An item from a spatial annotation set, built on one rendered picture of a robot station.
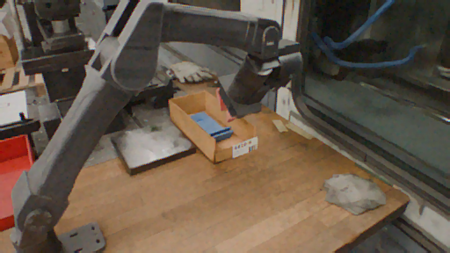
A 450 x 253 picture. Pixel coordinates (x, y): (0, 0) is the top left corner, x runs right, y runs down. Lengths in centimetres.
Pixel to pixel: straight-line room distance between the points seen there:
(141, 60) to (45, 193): 24
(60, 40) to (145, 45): 39
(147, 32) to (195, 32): 9
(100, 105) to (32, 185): 15
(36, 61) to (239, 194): 54
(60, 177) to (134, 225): 20
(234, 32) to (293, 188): 36
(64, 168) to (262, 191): 40
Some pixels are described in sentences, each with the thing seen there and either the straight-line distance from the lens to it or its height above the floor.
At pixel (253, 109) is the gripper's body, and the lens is 70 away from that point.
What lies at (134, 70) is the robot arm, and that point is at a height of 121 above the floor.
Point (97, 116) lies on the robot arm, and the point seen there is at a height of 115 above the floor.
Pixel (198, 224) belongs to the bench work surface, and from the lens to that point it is 65.
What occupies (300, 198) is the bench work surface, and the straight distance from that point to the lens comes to 71.
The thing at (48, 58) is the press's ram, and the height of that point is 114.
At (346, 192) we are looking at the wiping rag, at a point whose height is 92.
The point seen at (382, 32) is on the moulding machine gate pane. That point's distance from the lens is 78.
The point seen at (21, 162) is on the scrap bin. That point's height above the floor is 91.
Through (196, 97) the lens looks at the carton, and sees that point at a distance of 97.
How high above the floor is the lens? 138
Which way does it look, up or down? 31 degrees down
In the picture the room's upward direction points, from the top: straight up
